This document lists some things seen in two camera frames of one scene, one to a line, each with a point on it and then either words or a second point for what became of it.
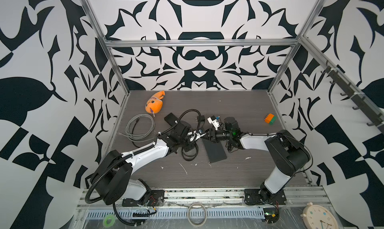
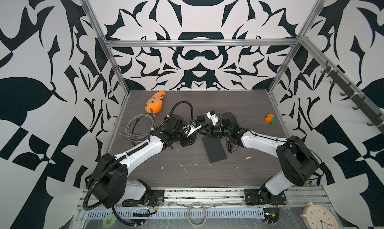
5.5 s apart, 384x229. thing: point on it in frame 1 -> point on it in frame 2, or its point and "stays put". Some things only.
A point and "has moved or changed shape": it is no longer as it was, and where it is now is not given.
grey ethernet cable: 139,138 stays put
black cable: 132,131 stays put
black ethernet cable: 194,156 has moved or changed shape
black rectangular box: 215,151 stays put
